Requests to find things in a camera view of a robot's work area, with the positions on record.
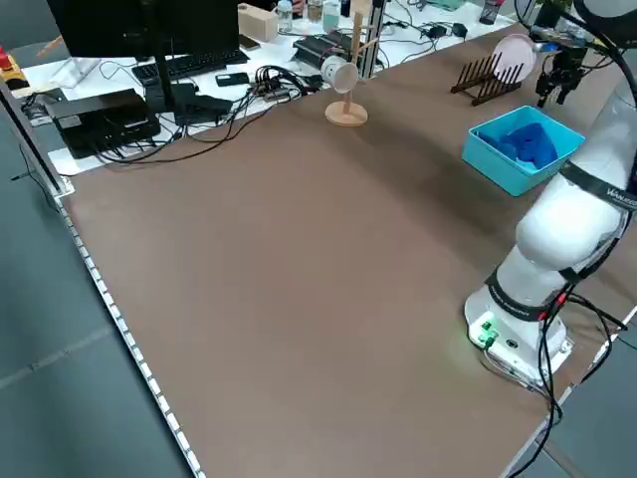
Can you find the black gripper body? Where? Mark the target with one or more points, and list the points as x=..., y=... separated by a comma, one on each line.
x=563, y=64

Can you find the pale pink plate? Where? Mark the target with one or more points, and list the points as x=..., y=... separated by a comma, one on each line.
x=515, y=52

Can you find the blue square rag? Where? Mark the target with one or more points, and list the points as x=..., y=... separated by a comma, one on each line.
x=500, y=142
x=535, y=144

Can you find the dark wooden dish rack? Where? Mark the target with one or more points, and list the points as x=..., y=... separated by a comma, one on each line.
x=497, y=88

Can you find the small black box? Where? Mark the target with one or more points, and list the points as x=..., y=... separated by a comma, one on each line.
x=490, y=11

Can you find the cyan plastic box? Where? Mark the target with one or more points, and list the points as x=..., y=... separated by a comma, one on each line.
x=497, y=171

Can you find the wooden mug stand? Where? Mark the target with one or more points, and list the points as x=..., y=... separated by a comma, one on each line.
x=347, y=113

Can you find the small cardboard box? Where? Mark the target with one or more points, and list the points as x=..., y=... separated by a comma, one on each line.
x=256, y=22

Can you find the black box-shaped device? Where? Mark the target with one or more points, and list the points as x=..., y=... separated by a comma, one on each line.
x=99, y=119

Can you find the black power adapter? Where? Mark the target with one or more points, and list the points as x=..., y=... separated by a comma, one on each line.
x=438, y=31
x=459, y=30

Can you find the teal bottle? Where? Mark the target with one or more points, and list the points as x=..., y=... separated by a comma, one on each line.
x=331, y=17

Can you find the ribbed grey power supply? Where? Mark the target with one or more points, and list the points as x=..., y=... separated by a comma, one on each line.
x=311, y=50

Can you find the glass jar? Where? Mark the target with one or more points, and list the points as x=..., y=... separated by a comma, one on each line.
x=314, y=11

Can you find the clear water bottle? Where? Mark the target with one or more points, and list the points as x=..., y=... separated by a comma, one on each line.
x=284, y=17

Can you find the black USB hub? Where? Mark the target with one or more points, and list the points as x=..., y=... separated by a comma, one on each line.
x=271, y=84

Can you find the dark smartphone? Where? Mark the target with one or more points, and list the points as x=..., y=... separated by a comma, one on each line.
x=249, y=42

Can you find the black smartphone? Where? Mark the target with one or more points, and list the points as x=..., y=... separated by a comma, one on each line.
x=231, y=78

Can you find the black keyboard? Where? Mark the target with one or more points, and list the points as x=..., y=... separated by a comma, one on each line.
x=199, y=62

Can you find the black computer monitor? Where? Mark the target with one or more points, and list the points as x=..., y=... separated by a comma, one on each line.
x=149, y=25

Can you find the red emergency stop button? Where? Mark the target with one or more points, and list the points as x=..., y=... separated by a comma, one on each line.
x=6, y=62

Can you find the aluminium frame post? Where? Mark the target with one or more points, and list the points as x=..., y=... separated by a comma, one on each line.
x=370, y=40

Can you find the white slotted edge rail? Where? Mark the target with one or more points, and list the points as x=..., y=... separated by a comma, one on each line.
x=124, y=338

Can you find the aluminium frame bar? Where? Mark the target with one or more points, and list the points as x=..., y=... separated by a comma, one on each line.
x=30, y=139

